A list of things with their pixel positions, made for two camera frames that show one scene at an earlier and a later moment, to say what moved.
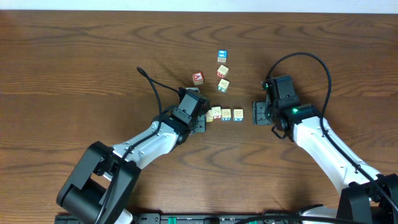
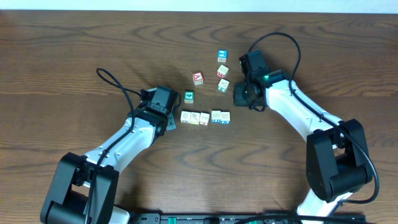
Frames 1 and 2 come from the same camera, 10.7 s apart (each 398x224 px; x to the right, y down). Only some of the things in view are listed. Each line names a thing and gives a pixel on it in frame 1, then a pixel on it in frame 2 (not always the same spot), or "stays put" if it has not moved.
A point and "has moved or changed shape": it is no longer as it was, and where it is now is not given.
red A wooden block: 198,78 stays put
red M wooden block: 222,71 stays put
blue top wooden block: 222,55 stays put
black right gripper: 259,112 -> 238,99
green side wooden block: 223,85 stays put
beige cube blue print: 226,114 -> 216,116
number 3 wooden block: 216,111 has moved or changed shape
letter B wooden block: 238,114 -> 225,117
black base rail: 214,218 stays put
